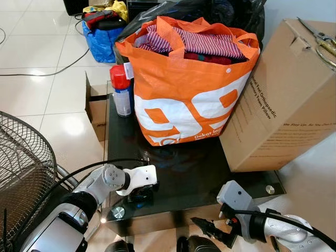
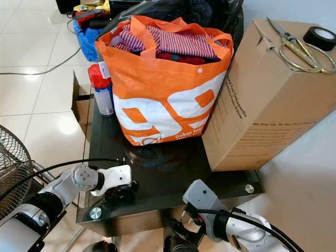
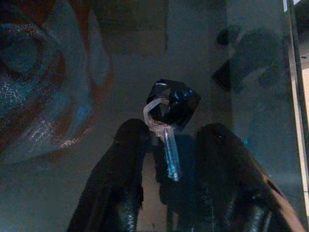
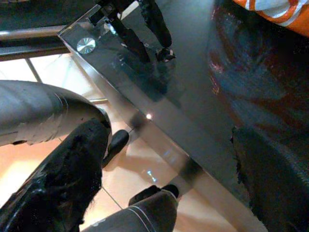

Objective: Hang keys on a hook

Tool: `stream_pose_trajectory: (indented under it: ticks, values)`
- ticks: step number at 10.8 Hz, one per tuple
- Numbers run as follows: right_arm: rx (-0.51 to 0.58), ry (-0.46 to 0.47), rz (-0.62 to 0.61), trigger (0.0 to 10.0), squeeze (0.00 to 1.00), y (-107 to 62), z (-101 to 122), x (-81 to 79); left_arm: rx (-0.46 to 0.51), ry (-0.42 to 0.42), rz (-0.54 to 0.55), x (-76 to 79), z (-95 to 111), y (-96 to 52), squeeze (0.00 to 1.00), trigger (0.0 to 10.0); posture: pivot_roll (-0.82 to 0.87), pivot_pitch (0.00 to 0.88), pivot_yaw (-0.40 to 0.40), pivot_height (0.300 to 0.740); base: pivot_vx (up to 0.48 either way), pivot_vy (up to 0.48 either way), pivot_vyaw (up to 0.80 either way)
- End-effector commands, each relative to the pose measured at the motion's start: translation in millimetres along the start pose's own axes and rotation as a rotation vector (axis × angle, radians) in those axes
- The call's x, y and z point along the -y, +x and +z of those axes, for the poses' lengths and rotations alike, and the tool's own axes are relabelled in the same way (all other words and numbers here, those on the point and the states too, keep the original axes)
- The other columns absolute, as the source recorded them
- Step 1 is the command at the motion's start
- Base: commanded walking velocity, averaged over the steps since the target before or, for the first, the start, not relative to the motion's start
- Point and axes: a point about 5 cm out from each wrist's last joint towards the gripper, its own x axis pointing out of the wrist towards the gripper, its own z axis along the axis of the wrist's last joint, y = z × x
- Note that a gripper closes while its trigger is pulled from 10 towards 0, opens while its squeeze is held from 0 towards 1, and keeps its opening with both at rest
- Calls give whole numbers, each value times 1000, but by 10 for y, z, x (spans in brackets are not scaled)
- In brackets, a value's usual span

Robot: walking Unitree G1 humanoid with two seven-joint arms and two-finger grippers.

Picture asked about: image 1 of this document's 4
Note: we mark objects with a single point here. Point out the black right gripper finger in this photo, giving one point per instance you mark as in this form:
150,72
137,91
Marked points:
207,227

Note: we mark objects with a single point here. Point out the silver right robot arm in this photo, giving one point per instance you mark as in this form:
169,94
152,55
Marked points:
289,233

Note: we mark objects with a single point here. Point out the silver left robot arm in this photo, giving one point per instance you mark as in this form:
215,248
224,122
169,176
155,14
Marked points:
92,186

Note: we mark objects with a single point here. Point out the black right robot leg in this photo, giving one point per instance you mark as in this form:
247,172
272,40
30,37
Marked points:
195,244

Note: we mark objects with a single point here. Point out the black glass table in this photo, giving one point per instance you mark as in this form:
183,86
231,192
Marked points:
184,168

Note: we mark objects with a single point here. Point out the small open cardboard box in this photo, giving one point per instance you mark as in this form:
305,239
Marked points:
96,113

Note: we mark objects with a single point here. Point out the red capped spray can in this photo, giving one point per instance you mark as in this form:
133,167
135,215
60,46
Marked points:
122,94

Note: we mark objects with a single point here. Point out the orange white shopping bag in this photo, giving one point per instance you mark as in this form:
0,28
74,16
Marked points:
184,89

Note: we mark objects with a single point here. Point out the large brown cardboard box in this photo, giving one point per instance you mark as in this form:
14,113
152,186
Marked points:
294,105

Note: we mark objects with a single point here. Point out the blue plastic bag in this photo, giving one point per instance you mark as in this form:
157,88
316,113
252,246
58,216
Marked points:
100,42

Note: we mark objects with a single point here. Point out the red white striped garment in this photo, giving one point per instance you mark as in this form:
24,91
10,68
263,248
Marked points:
207,43

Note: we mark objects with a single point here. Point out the red black cloth bundle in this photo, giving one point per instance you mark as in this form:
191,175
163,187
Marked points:
102,18

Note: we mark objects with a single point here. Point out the black garbage bag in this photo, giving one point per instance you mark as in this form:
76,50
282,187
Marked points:
173,9

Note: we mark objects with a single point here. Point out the yellow crumpled bag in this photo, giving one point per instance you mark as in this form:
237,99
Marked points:
119,8

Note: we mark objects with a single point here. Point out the black box on floor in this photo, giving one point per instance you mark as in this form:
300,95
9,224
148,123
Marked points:
76,6

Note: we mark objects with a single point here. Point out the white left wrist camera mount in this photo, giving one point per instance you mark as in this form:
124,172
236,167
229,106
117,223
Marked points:
139,176

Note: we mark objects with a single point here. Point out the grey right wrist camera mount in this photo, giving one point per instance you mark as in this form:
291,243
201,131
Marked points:
236,197

